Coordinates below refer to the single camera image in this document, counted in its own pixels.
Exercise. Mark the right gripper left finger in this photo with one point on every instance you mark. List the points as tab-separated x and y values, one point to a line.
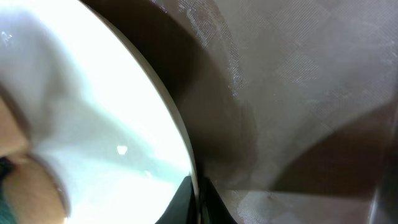
182	207

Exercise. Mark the pale blue plate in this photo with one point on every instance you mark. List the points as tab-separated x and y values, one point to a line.
100	120

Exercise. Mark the green yellow sponge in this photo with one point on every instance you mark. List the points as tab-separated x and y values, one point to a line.
28	192

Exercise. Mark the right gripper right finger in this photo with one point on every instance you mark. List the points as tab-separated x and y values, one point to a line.
212	208

